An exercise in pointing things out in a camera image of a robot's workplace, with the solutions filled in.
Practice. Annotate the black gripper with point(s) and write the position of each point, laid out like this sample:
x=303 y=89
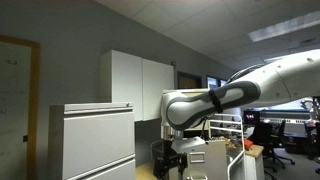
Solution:
x=170 y=159

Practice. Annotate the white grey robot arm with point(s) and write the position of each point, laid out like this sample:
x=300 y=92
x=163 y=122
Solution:
x=287 y=79

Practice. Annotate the grey lateral file cabinet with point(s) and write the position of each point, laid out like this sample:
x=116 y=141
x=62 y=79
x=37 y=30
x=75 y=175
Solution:
x=91 y=141

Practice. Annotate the dark wooden door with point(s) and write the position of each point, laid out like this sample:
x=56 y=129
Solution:
x=189 y=81

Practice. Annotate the wooden desk with clutter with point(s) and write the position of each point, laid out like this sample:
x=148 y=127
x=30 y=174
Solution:
x=252 y=159

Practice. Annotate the black office chair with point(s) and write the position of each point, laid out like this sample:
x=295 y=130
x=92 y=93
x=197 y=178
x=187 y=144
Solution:
x=263 y=136

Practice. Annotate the wood framed whiteboard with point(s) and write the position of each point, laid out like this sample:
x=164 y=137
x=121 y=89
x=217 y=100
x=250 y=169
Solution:
x=19 y=87

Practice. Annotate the ceiling fluorescent light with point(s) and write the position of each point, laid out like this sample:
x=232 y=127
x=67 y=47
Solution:
x=285 y=27

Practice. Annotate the white metal cart frame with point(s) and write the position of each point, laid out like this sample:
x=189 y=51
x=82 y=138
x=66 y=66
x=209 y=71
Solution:
x=229 y=128

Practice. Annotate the white wall cabinet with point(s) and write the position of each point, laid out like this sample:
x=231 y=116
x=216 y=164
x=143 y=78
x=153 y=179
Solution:
x=129 y=78

